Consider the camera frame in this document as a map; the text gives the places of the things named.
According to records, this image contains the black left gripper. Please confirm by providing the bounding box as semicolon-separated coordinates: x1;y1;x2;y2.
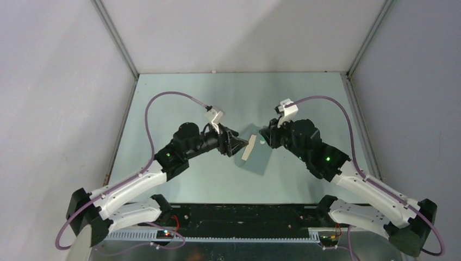
185;121;248;160

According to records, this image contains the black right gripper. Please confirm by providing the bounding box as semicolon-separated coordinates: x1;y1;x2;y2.
260;115;308;163

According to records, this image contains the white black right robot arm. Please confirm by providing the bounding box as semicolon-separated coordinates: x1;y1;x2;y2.
259;119;437;257

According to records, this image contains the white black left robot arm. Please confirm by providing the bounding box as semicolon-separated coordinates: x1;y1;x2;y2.
65;122;248;246

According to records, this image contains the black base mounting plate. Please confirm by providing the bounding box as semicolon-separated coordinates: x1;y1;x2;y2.
138;198;352;239

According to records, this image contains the right controller board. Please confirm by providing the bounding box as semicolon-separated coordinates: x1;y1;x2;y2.
319;235;341;247

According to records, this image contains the controller board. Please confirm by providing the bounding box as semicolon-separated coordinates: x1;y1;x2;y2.
155;229;176;239
319;235;341;247

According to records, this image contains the left controller board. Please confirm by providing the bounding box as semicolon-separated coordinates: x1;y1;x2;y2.
155;229;176;239

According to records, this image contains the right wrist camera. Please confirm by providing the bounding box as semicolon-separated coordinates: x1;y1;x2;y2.
275;98;298;128

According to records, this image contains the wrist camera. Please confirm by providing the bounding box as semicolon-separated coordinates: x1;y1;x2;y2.
204;106;225;134
275;98;298;128

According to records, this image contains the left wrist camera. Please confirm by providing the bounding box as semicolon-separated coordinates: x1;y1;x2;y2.
204;106;225;134

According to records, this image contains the aluminium frame rail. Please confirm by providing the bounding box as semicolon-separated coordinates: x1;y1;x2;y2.
83;203;410;243

